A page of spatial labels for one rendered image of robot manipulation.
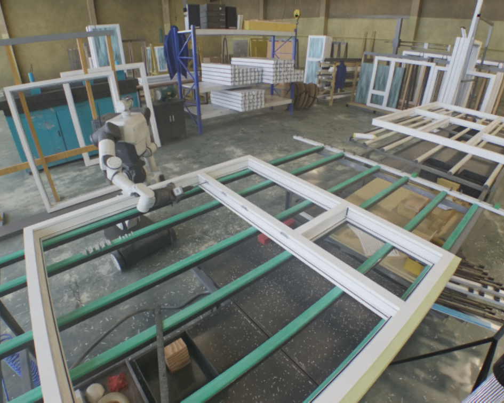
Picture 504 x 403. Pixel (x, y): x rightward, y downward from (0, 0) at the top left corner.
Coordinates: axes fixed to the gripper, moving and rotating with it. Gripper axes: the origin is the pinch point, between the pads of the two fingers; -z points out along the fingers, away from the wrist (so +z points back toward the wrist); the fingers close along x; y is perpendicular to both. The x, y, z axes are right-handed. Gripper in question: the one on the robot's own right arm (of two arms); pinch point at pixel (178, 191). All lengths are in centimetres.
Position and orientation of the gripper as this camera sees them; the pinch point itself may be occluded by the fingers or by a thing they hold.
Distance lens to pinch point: 166.8
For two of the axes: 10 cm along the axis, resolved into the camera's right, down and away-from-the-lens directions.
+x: -4.1, -9.1, 0.5
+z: -5.7, 2.2, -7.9
